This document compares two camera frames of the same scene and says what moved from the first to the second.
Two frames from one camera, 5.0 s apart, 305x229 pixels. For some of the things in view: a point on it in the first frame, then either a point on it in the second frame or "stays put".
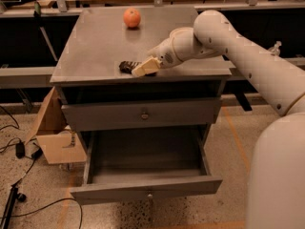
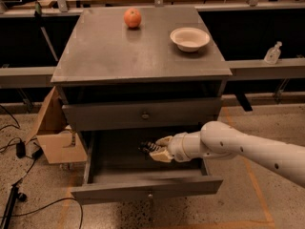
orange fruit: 132,17 stays put
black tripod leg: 13,196 stays put
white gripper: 163,55 to 175,147
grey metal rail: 42,76 stays put
